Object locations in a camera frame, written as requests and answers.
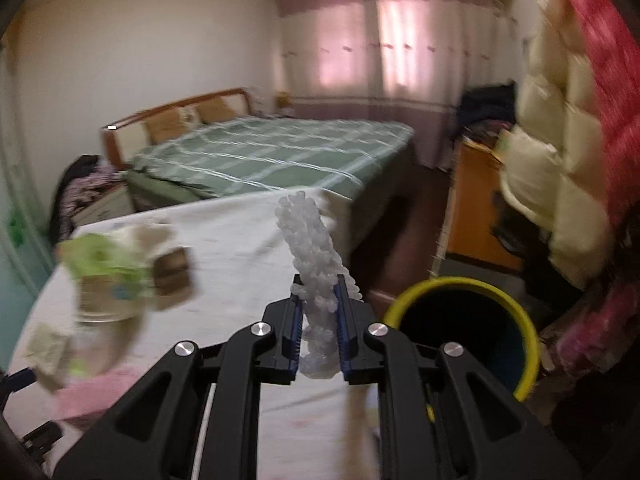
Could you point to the green plastic bag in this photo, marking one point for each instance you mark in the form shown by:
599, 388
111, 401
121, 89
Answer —
100, 256

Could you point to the white nightstand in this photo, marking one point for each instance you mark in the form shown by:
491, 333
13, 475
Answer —
114, 203

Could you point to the pale leaflet paper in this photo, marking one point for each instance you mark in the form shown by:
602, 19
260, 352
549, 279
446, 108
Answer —
46, 349

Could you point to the cream puffer jacket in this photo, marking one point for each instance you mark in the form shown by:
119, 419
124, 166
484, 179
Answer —
553, 166

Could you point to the black bin with yellow rim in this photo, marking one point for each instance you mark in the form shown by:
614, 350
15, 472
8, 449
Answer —
485, 320

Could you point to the red quilted jacket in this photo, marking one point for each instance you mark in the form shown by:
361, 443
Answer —
614, 56

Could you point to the orange wooden desk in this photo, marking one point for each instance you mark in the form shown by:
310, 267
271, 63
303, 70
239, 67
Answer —
475, 183

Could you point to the white instant noodle cup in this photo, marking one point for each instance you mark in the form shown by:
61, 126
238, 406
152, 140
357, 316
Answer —
104, 325

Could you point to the white foam net sleeve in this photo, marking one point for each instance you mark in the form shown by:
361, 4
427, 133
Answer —
319, 266

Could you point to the brown pillow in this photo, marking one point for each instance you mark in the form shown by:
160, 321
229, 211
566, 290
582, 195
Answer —
215, 110
165, 126

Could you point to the left brown pillow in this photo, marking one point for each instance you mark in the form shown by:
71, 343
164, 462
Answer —
165, 126

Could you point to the pink curtain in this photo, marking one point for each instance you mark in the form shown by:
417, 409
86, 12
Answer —
406, 61

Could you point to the right brown pillow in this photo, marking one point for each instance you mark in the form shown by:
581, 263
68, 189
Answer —
215, 110

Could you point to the wooden bed with headboard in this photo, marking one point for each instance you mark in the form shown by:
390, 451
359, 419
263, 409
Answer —
128, 136

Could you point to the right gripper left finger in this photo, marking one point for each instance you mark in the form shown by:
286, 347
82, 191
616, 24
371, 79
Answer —
195, 413

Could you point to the dark rectangular tray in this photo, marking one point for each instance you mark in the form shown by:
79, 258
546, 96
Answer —
172, 278

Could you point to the green plaid quilt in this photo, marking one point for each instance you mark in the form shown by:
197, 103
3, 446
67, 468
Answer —
253, 154

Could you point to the pile of clothes on nightstand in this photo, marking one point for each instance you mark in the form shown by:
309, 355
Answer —
83, 183

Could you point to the teal sliding wardrobe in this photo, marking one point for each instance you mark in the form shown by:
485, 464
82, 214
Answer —
26, 256

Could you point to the dark clothes on desk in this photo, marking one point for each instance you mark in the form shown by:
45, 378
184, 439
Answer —
493, 102

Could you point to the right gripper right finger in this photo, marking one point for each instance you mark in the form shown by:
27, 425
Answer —
443, 415

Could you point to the white floral tablecloth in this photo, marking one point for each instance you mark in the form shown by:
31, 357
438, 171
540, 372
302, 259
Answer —
315, 429

